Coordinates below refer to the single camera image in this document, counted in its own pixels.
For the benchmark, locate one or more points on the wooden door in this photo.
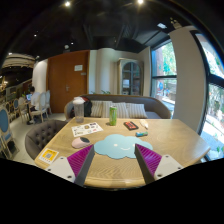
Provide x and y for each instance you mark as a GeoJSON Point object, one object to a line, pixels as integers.
{"type": "Point", "coordinates": [67, 78]}

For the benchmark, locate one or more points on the white pen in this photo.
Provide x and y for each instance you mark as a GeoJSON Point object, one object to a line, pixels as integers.
{"type": "Point", "coordinates": [144, 123]}

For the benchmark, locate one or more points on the white sticker sheet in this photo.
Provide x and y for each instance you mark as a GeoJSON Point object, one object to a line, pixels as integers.
{"type": "Point", "coordinates": [86, 129]}

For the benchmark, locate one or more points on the grey curved sofa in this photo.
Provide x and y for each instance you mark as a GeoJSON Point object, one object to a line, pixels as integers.
{"type": "Point", "coordinates": [153, 107]}

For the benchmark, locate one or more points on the arched glass cabinet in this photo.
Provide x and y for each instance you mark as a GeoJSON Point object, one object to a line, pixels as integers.
{"type": "Point", "coordinates": [130, 77]}

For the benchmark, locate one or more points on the grey tufted armchair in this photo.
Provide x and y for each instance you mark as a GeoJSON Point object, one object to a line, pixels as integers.
{"type": "Point", "coordinates": [39, 136]}

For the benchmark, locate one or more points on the white dining chair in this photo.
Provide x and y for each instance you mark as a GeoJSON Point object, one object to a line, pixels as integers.
{"type": "Point", "coordinates": [42, 107]}

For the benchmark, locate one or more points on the striped cushion middle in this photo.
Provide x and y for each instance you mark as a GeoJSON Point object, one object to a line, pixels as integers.
{"type": "Point", "coordinates": [121, 109]}

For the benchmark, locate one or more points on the seated person white shirt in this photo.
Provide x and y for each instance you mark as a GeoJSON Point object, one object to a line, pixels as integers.
{"type": "Point", "coordinates": [34, 104]}

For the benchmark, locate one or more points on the green drink can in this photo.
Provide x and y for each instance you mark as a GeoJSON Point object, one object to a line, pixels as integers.
{"type": "Point", "coordinates": [113, 115]}

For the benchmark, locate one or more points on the blue cloud mouse pad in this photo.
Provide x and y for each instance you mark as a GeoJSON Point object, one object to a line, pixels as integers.
{"type": "Point", "coordinates": [117, 146]}

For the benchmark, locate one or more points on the pink computer mouse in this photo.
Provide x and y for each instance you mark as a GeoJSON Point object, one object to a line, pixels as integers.
{"type": "Point", "coordinates": [80, 142]}

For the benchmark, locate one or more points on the striped cushion left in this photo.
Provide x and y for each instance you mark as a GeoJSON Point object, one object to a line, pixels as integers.
{"type": "Point", "coordinates": [96, 110]}

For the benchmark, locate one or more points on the black red phone case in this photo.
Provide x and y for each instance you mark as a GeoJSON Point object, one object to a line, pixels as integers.
{"type": "Point", "coordinates": [130, 125]}

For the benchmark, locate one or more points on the clear plastic shaker bottle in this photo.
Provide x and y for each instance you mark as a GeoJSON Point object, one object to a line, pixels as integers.
{"type": "Point", "coordinates": [78, 103]}

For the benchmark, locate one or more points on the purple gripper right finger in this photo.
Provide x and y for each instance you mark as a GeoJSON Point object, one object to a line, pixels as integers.
{"type": "Point", "coordinates": [153, 165]}

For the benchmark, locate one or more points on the striped cushion right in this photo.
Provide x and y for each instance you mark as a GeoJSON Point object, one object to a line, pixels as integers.
{"type": "Point", "coordinates": [136, 111]}

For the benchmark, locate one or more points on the black backpack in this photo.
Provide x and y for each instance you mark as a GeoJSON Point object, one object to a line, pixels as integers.
{"type": "Point", "coordinates": [87, 108]}

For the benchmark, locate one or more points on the striped cushion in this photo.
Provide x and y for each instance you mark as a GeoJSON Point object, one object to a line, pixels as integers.
{"type": "Point", "coordinates": [136, 111]}
{"type": "Point", "coordinates": [121, 109]}
{"type": "Point", "coordinates": [96, 110]}

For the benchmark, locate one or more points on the yellow QR code sticker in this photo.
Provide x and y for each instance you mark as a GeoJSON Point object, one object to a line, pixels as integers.
{"type": "Point", "coordinates": [48, 155]}

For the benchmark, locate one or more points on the blue backed chair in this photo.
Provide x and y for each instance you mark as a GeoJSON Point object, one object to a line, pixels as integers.
{"type": "Point", "coordinates": [6, 134]}

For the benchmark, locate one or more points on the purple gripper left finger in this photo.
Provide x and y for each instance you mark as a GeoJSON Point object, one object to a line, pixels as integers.
{"type": "Point", "coordinates": [75, 167]}

